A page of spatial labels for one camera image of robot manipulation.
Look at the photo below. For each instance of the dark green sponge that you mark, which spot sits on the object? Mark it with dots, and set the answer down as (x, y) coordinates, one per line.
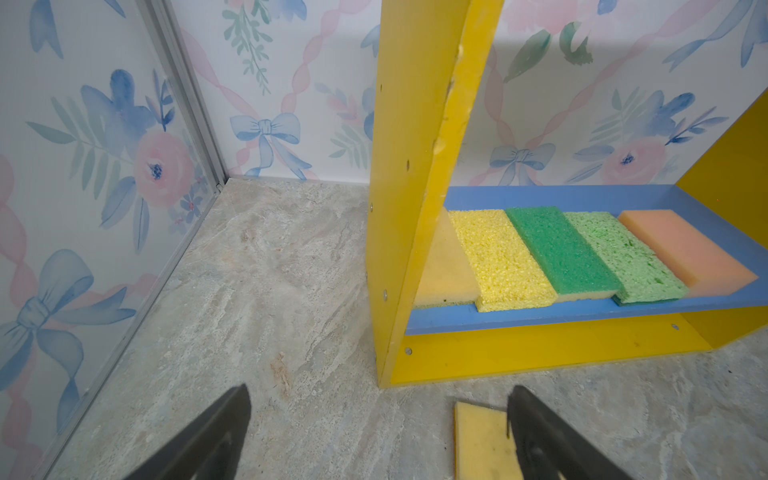
(570, 264)

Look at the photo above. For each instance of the pale yellow sponge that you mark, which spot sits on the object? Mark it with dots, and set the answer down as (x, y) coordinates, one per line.
(483, 450)
(447, 278)

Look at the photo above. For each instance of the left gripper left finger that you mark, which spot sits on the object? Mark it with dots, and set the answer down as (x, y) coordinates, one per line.
(209, 447)

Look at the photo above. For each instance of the orange pink sponge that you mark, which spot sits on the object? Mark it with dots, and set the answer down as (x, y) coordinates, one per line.
(703, 266)

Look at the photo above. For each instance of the bright yellow sponge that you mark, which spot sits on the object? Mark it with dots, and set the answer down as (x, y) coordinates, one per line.
(508, 276)

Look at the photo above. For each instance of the yellow shelf pink blue boards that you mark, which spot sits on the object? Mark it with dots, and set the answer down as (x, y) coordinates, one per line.
(431, 60)

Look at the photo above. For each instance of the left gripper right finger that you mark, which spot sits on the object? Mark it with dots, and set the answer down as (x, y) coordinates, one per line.
(547, 447)

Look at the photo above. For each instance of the light green sponge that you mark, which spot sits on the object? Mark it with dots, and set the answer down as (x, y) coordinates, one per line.
(644, 278)

